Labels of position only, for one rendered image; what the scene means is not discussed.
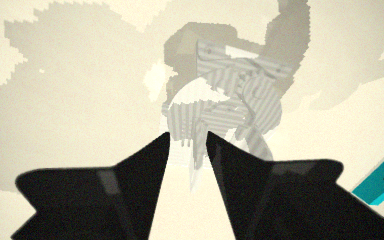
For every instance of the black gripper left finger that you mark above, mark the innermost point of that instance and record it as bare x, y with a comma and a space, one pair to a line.
132, 186

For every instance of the teal rectangular block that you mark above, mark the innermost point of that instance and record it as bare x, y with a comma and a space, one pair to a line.
371, 190

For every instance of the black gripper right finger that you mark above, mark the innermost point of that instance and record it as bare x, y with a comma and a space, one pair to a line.
245, 181

